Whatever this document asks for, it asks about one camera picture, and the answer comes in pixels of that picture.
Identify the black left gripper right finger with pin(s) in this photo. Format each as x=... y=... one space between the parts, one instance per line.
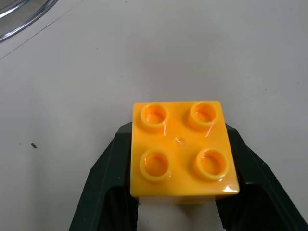
x=260 y=192

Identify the yellow studded building block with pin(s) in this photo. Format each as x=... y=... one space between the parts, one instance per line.
x=179 y=154

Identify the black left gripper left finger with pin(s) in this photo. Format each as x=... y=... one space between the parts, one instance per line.
x=101 y=183

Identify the shiny metal rim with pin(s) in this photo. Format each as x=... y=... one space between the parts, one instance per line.
x=21 y=16

